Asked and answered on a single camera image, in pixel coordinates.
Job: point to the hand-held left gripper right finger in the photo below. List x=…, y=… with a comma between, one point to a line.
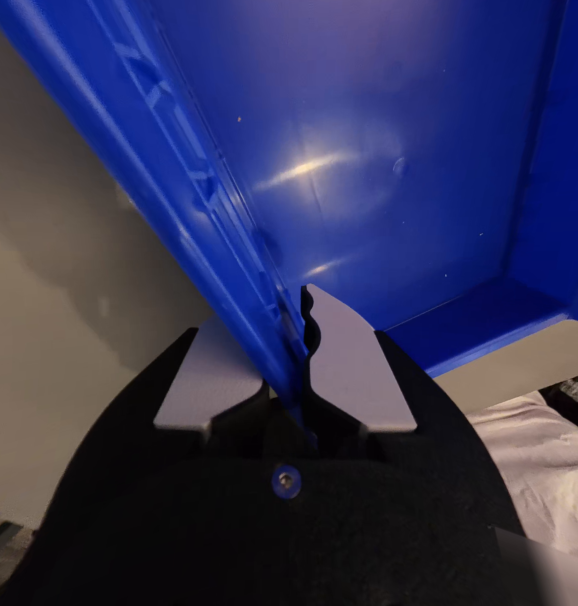
x=355, y=378

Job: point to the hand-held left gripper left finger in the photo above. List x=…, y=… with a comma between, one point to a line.
x=204, y=378

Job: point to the blue plastic bin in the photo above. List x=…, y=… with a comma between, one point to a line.
x=364, y=142

